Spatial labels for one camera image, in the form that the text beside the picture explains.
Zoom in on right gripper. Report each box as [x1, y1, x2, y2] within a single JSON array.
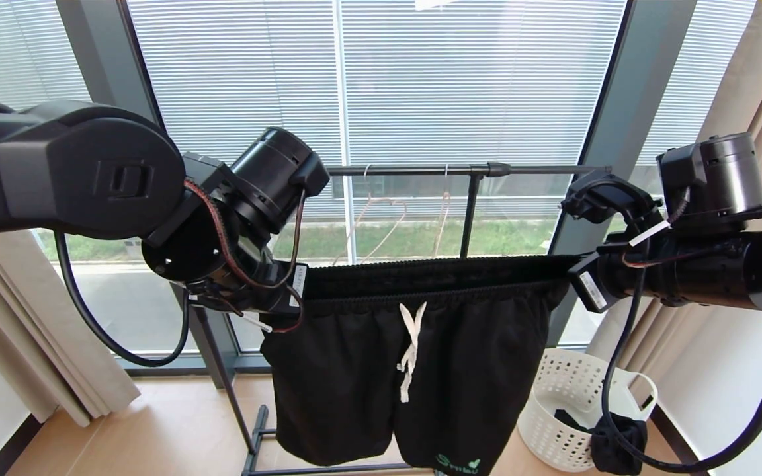
[[570, 230, 762, 313]]

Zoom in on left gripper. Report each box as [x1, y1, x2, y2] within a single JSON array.
[[142, 204, 309, 315]]

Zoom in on black shorts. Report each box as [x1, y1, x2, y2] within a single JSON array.
[[260, 255, 583, 476]]

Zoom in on pink clothes hanger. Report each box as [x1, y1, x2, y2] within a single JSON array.
[[431, 165, 452, 258], [333, 165, 408, 265]]

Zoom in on white laundry basket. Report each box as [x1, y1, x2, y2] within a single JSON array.
[[518, 348, 658, 474]]

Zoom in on black clothes rack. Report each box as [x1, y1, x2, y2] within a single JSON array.
[[186, 162, 613, 476]]

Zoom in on window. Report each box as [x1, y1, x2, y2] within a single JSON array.
[[0, 0, 759, 374]]

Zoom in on black garment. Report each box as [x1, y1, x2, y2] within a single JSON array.
[[553, 409, 648, 476]]

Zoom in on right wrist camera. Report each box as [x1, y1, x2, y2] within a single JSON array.
[[560, 171, 665, 245]]

